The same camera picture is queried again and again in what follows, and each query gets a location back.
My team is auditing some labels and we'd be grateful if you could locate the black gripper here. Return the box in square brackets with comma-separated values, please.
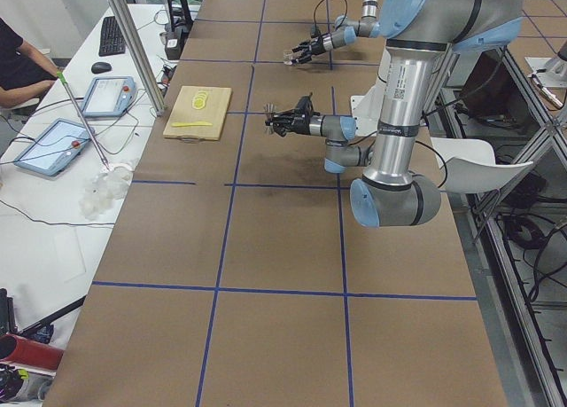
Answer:
[291, 33, 332, 66]
[265, 110, 310, 137]

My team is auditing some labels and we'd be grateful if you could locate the clear glass beaker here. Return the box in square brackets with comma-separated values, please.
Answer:
[283, 50, 295, 66]

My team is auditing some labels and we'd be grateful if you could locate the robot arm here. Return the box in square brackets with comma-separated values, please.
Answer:
[266, 0, 524, 227]
[283, 0, 379, 66]

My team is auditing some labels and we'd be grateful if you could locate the bamboo cutting board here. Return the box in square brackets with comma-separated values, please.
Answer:
[163, 86, 232, 141]

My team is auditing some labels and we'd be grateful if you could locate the yellow plastic knife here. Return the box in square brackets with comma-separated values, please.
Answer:
[171, 121, 213, 128]

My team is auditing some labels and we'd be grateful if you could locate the far teach pendant tablet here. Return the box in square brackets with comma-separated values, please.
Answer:
[82, 76, 136, 118]

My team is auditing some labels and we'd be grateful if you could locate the teach pendant tablet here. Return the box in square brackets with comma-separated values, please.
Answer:
[14, 119, 90, 176]
[82, 76, 136, 118]

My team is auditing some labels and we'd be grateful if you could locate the black keyboard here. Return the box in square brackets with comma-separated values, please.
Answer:
[98, 16, 126, 57]

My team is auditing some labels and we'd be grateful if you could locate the crumpled white tissue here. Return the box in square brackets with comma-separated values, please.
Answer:
[79, 160, 137, 221]

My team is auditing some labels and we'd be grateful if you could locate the black computer mouse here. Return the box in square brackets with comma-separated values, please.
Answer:
[90, 61, 113, 74]

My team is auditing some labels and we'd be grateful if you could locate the white plastic chair shell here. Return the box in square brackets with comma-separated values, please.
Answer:
[431, 137, 533, 194]

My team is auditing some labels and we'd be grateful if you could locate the near teach pendant tablet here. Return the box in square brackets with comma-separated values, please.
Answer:
[14, 119, 90, 176]

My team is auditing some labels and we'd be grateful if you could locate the seated man black shirt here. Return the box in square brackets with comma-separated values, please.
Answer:
[1, 20, 58, 108]

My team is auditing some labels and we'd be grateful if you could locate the red cylinder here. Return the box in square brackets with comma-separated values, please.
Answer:
[1, 334, 65, 372]

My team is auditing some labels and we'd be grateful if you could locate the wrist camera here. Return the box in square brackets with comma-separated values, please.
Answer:
[296, 94, 315, 115]

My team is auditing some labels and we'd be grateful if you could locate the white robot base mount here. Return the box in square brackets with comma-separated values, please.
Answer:
[351, 80, 385, 137]

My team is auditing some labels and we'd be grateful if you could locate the aluminium frame post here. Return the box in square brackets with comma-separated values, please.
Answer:
[107, 0, 165, 116]

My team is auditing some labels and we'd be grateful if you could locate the green handled reacher grabber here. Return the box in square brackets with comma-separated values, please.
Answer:
[57, 71, 113, 174]

